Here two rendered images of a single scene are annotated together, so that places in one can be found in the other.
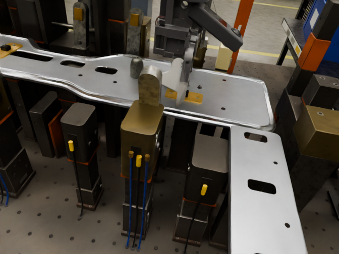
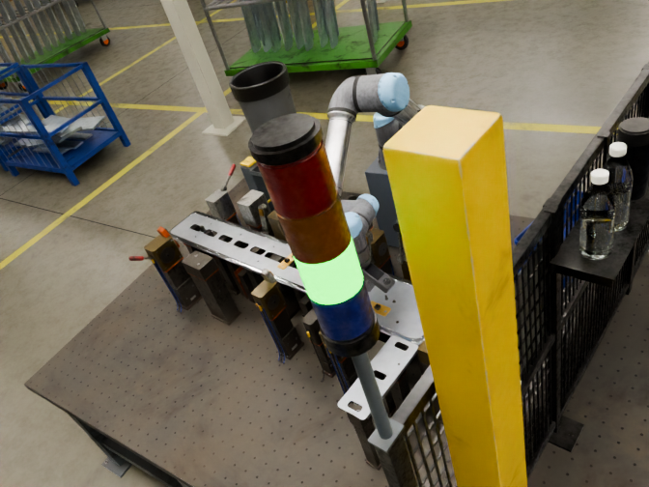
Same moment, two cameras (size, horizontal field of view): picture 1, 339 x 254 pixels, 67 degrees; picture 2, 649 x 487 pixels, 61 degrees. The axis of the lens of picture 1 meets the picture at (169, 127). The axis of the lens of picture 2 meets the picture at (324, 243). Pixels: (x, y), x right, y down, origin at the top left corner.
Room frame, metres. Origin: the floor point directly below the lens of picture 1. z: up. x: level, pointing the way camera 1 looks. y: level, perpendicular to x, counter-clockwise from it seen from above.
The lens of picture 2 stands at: (-0.48, -0.88, 2.30)
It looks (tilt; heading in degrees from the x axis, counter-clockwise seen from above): 37 degrees down; 46
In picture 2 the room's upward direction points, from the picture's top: 19 degrees counter-clockwise
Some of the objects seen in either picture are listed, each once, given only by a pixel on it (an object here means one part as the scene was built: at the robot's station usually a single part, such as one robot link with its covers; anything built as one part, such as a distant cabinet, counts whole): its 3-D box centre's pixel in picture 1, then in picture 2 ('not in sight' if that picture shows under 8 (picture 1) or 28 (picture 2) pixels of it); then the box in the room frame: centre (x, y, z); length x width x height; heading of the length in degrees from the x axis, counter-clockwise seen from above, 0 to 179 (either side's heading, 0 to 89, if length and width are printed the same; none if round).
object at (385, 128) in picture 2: not in sight; (390, 125); (1.18, 0.25, 1.27); 0.13 x 0.12 x 0.14; 100
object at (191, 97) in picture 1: (184, 93); (378, 307); (0.49, -0.02, 1.01); 0.08 x 0.04 x 0.01; 85
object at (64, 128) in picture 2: not in sight; (47, 122); (1.98, 5.04, 0.47); 1.20 x 0.80 x 0.95; 93
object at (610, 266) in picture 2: not in sight; (607, 207); (0.60, -0.66, 1.46); 0.36 x 0.15 x 0.18; 175
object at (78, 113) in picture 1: (82, 167); (321, 347); (0.38, 0.18, 0.84); 0.10 x 0.05 x 0.29; 175
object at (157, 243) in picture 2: not in sight; (173, 274); (0.44, 1.04, 0.88); 0.14 x 0.09 x 0.36; 175
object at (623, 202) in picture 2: not in sight; (614, 186); (0.58, -0.68, 1.53); 0.07 x 0.07 x 0.20
